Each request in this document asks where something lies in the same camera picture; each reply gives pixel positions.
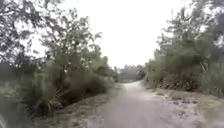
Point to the pale dirt path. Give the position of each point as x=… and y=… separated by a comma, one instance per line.
x=135, y=110

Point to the distant trees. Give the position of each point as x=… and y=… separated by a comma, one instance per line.
x=130, y=73

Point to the row of trees and bushes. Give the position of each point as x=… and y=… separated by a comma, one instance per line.
x=66, y=73
x=186, y=66

